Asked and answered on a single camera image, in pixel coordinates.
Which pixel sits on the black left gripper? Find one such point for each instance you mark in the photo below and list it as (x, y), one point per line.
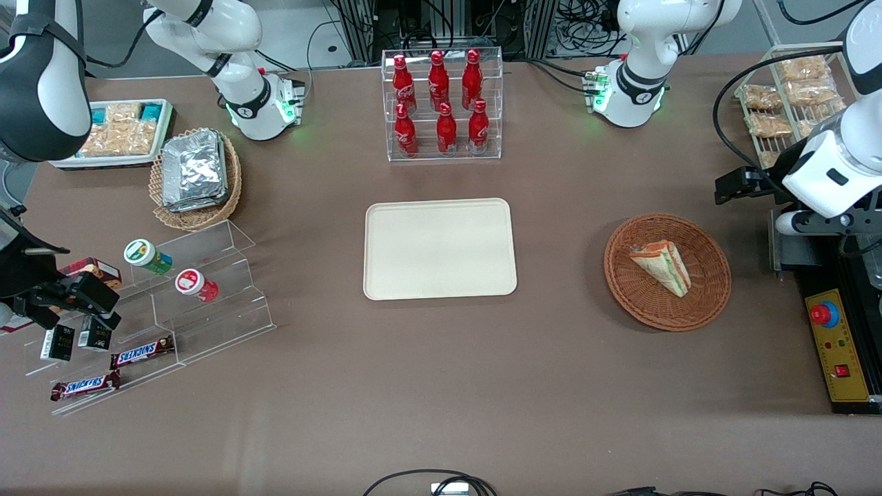
(766, 187)

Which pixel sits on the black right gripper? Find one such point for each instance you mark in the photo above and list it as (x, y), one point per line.
(22, 272)

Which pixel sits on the triangle sandwich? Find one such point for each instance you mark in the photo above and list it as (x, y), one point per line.
(663, 267)

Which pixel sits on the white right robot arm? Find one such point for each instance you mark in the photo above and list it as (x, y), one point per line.
(241, 34)

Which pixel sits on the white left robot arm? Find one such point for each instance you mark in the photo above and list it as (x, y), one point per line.
(641, 89)

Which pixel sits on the brown wicker basket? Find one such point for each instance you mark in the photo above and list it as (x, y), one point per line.
(648, 303)

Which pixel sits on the light wicker basket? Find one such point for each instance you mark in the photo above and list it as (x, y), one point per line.
(196, 219)

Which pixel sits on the white snack tray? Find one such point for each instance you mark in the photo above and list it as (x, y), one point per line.
(110, 162)

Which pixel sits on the beige plastic tray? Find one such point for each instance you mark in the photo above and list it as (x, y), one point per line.
(439, 249)

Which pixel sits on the small black box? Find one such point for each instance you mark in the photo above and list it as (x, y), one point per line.
(58, 342)
(95, 336)

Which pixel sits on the bagged pastry snack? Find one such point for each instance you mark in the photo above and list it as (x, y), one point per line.
(816, 118)
(803, 69)
(769, 158)
(762, 97)
(812, 93)
(768, 125)

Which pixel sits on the red brown carton box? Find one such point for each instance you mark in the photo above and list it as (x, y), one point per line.
(96, 267)

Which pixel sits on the snickers chocolate bar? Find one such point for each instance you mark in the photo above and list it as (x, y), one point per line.
(141, 353)
(84, 386)

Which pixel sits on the green lidded cup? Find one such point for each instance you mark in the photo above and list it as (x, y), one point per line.
(146, 255)

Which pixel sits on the red lidded cup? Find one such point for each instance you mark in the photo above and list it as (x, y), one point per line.
(194, 284)

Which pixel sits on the clear acrylic step display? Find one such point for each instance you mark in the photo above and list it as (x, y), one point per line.
(220, 324)

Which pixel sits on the red emergency stop button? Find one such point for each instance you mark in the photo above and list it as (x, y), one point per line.
(823, 314)

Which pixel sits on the silver foil pack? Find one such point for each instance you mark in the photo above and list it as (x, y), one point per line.
(200, 205)
(195, 165)

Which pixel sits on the cracker snack pack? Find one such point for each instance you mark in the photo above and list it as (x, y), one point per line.
(120, 140)
(122, 114)

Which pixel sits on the black control box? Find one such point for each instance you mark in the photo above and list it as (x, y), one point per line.
(841, 344)

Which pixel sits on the teal snack pack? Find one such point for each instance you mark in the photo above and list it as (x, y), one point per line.
(100, 116)
(151, 110)

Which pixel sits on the red cola bottle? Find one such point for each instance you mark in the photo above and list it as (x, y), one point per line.
(446, 132)
(472, 81)
(406, 134)
(479, 129)
(404, 86)
(439, 83)

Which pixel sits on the clear acrylic bottle rack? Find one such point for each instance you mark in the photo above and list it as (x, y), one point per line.
(444, 157)

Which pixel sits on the small silver connector box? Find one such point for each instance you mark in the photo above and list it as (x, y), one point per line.
(449, 489)

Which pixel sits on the aluminium frame post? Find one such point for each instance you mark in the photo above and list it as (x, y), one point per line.
(541, 27)
(358, 31)

